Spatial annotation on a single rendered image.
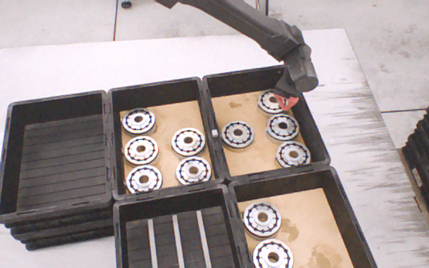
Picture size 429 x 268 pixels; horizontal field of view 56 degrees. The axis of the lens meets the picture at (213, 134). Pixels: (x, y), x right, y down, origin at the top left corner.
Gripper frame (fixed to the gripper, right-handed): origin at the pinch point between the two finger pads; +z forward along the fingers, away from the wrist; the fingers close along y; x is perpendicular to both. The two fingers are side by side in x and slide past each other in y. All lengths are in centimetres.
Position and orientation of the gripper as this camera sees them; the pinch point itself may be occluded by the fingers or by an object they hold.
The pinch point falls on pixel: (289, 101)
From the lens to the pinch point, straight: 120.3
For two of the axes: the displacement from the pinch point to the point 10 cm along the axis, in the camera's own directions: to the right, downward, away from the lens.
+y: 5.2, -6.9, 5.0
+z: 0.1, 5.9, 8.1
